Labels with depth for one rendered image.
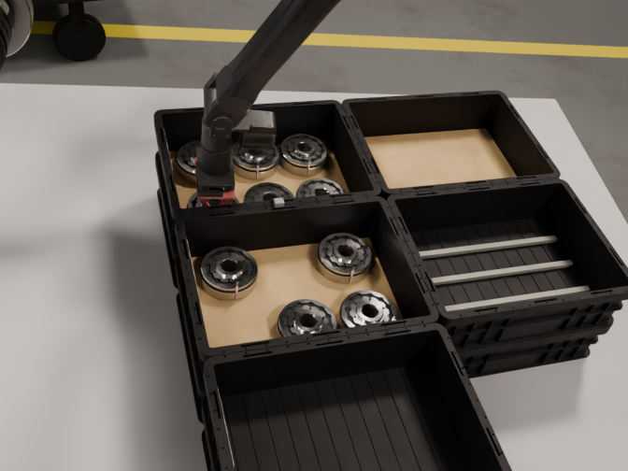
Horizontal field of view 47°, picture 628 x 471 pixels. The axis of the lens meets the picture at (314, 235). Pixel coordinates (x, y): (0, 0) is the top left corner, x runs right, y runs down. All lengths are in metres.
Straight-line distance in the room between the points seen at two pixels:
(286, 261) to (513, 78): 2.42
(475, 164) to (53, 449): 1.05
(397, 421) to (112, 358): 0.53
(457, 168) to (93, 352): 0.86
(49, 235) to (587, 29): 3.27
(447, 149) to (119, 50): 1.99
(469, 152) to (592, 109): 1.95
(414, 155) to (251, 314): 0.59
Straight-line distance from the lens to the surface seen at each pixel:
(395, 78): 3.41
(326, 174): 1.57
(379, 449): 1.20
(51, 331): 1.45
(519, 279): 1.49
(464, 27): 3.93
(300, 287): 1.34
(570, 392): 1.54
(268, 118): 1.27
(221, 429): 1.06
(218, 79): 1.20
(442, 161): 1.68
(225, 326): 1.28
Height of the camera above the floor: 1.87
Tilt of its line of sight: 46 degrees down
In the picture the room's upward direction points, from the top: 11 degrees clockwise
